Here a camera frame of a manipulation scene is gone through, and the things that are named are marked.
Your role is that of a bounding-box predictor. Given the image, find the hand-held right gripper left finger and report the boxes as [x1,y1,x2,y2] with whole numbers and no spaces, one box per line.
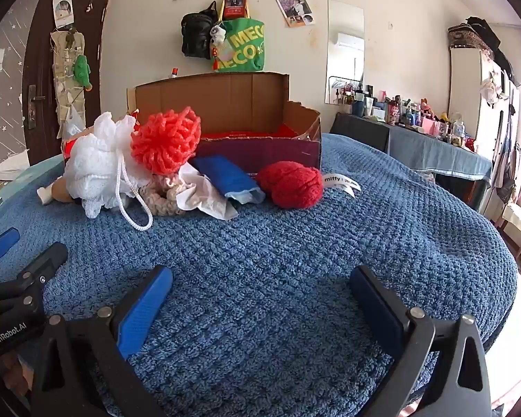
[30,265,174,417]

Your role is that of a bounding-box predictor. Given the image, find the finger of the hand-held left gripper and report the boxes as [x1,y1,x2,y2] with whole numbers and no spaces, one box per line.
[0,227,21,265]
[0,242,69,313]

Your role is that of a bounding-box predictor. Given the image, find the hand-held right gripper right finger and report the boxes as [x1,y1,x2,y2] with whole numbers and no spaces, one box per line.
[349,265,493,417]

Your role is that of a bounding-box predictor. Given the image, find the white mesh bath pouf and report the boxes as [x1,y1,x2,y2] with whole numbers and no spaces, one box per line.
[65,112,154,231]

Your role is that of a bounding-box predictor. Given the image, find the red knitted plush toy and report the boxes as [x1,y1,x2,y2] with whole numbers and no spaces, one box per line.
[255,161,362,209]

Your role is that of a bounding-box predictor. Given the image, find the blue cloth roll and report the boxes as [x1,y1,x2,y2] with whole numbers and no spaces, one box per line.
[190,155,265,205]

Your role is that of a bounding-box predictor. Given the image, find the coral foam net ball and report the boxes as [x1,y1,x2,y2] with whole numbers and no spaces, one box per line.
[130,108,202,175]

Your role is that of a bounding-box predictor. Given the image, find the brown cardboard box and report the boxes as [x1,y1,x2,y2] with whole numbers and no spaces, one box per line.
[127,72,322,170]

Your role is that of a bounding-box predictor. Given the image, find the tan and white soft toy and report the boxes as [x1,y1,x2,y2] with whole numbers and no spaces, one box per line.
[37,178,76,206]

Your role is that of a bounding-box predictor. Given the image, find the person's left hand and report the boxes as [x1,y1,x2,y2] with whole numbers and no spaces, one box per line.
[0,350,33,400]

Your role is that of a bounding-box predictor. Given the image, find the light teal sheet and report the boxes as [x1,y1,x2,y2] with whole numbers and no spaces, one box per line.
[4,156,66,192]

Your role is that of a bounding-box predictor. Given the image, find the beige crochet piece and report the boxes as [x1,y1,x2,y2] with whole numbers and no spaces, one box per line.
[137,174,192,217]

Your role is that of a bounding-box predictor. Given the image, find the red cloth item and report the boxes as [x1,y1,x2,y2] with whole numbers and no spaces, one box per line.
[62,138,88,158]

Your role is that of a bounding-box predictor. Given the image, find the white crumpled cloth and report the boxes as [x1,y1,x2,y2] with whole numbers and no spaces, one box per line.
[176,167,239,220]

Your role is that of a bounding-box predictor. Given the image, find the blue knitted blanket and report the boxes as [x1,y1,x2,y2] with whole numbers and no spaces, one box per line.
[0,132,518,417]

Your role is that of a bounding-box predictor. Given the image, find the grey-blue table cloth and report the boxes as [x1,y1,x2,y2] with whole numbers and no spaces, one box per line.
[386,122,493,179]

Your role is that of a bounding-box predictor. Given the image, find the stool with white cushion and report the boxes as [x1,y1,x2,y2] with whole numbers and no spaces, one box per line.
[497,202,521,261]

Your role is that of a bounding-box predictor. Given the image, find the beige hanging organiser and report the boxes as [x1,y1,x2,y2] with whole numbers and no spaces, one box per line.
[50,28,88,137]

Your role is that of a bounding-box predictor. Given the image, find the black chair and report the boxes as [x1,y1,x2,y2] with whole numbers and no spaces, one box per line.
[330,112,391,154]

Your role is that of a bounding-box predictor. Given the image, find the green plush toy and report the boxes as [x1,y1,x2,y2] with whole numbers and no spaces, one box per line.
[72,54,93,92]

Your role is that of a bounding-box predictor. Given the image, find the hanging clothes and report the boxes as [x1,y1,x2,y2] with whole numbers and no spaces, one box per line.
[490,96,521,205]

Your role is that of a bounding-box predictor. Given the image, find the dark brown door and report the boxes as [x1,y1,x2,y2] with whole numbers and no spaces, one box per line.
[22,0,111,166]

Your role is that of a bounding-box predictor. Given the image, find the photo card on door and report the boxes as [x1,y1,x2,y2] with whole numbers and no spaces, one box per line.
[52,0,74,28]

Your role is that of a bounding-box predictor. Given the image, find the white wardrobe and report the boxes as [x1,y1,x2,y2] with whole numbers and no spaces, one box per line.
[447,46,521,174]

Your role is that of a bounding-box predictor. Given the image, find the white hanging cloth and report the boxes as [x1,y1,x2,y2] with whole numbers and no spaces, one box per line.
[480,74,502,105]

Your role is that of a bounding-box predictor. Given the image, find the black backpack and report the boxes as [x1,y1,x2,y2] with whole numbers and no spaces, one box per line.
[181,1,220,58]

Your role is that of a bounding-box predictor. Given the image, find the green tote bag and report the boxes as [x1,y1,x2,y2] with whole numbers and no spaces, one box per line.
[211,16,265,72]

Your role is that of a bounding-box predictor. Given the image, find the patterned suitcase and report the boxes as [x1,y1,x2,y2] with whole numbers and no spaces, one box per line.
[448,22,496,50]

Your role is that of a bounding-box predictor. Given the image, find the black bag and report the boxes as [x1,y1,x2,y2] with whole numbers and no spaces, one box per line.
[465,16,515,83]

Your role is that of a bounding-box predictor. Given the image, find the red hanging pouch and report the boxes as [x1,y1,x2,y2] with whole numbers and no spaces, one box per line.
[223,0,248,20]

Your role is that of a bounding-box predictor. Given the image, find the metal door handle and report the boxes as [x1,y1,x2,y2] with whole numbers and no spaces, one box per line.
[27,86,46,120]

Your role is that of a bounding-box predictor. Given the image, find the wall mirror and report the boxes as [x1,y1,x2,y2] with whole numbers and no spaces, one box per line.
[325,0,365,106]

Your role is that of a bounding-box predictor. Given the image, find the photo wall poster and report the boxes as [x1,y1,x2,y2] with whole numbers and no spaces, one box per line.
[275,0,317,27]

